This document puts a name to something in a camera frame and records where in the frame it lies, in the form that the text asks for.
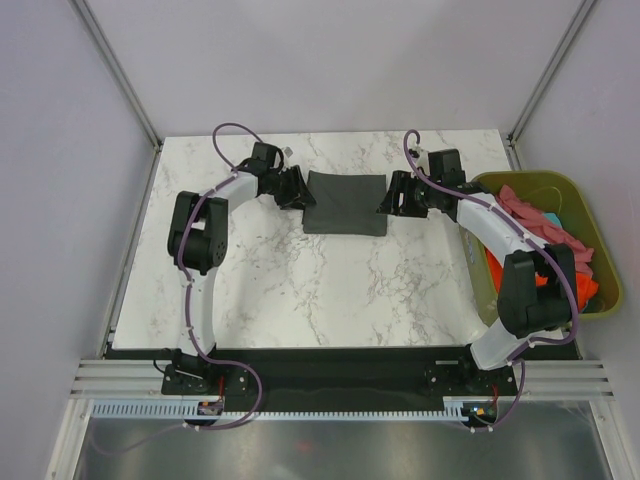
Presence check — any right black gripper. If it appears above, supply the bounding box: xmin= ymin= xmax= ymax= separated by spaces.
xmin=376 ymin=170 xmax=441 ymax=219

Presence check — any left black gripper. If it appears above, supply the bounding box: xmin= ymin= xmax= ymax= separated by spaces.
xmin=267 ymin=166 xmax=315 ymax=212

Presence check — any dark grey t shirt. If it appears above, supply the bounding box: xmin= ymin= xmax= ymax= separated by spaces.
xmin=302 ymin=171 xmax=388 ymax=237

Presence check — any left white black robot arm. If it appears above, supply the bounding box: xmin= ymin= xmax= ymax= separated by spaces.
xmin=167 ymin=166 xmax=316 ymax=357

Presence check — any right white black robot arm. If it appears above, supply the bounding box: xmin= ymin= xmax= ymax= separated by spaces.
xmin=377 ymin=170 xmax=580 ymax=394

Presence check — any pink t shirt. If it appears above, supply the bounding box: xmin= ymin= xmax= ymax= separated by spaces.
xmin=496 ymin=185 xmax=594 ymax=277

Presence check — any teal cloth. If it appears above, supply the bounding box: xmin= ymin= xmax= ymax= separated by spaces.
xmin=543 ymin=212 xmax=563 ymax=228

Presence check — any olive green plastic bin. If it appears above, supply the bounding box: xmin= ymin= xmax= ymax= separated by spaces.
xmin=459 ymin=170 xmax=623 ymax=326

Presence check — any orange t shirt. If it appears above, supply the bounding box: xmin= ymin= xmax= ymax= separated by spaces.
xmin=485 ymin=249 xmax=599 ymax=311

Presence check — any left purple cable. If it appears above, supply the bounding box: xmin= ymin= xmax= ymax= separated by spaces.
xmin=92 ymin=122 xmax=289 ymax=456

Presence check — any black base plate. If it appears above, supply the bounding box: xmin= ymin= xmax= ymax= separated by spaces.
xmin=159 ymin=344 xmax=521 ymax=414

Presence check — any white slotted cable duct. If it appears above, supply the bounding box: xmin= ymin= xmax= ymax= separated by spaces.
xmin=90 ymin=398 xmax=496 ymax=422

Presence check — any left aluminium frame post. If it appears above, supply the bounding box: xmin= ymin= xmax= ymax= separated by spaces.
xmin=68 ymin=0 xmax=163 ymax=152

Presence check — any aluminium front rail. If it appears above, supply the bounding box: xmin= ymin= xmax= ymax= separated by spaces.
xmin=71 ymin=360 xmax=614 ymax=401

